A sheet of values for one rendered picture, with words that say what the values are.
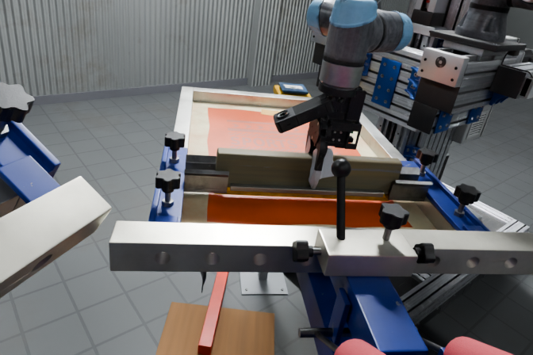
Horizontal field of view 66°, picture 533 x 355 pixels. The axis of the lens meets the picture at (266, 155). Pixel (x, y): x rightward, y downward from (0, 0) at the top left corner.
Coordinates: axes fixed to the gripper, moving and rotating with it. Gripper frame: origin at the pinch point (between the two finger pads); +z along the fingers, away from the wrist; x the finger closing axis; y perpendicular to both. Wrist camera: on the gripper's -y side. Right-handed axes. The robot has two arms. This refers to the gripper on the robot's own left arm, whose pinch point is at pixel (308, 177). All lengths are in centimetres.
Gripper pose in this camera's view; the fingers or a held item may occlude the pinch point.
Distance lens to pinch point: 84.6
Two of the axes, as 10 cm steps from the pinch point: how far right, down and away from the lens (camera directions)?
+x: -1.3, -4.4, 8.9
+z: -1.3, 8.9, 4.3
